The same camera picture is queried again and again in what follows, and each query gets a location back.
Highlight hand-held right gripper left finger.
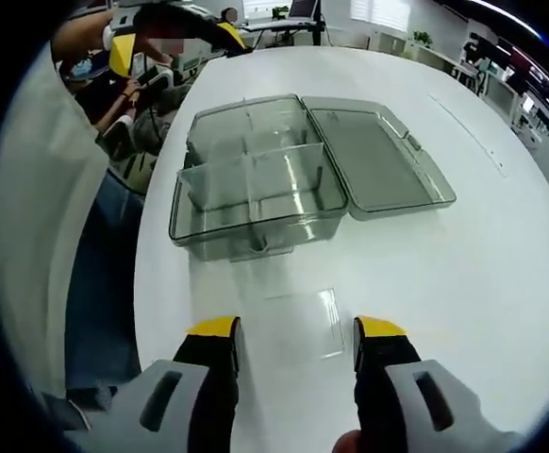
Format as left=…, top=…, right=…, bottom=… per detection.
left=108, top=314, right=244, bottom=453

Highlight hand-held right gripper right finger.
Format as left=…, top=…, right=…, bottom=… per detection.
left=352, top=314, right=511, bottom=453

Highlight clear plastic divider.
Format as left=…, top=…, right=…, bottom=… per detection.
left=175, top=140, right=326, bottom=226
left=263, top=286, right=347, bottom=361

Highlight grey transparent guide fixture box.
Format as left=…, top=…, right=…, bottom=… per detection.
left=168, top=92, right=458, bottom=263

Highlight person's right hand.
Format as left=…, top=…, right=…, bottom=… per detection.
left=334, top=431, right=363, bottom=453

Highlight white standing desk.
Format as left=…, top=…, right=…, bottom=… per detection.
left=239, top=16, right=325, bottom=33

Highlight monitor on stand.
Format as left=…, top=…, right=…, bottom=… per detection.
left=289, top=0, right=322, bottom=19

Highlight person's blue jeans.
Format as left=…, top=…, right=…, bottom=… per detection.
left=64, top=172, right=147, bottom=395

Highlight person's white shirt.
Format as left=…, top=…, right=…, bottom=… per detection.
left=0, top=46, right=111, bottom=411

